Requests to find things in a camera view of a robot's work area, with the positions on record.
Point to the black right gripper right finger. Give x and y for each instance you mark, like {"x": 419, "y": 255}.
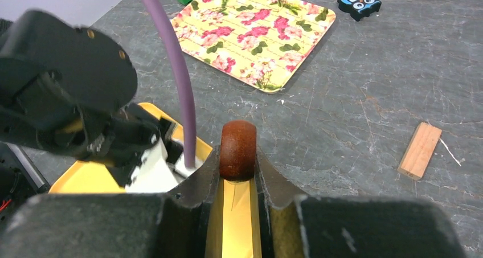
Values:
{"x": 296, "y": 224}

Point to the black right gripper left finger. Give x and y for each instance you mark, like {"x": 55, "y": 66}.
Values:
{"x": 179, "y": 223}

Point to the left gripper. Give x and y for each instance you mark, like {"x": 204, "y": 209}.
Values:
{"x": 124, "y": 143}

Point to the metal scraper with wooden handle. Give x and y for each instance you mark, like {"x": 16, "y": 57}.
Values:
{"x": 237, "y": 154}

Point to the yellow cutting mat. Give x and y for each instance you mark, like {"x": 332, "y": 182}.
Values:
{"x": 236, "y": 210}

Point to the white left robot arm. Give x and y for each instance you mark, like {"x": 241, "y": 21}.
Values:
{"x": 68, "y": 91}

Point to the small wooden block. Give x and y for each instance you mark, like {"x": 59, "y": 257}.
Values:
{"x": 419, "y": 151}

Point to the floral pattern tray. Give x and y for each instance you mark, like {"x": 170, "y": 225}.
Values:
{"x": 259, "y": 42}

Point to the black patterned small box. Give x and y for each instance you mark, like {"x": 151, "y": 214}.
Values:
{"x": 359, "y": 9}

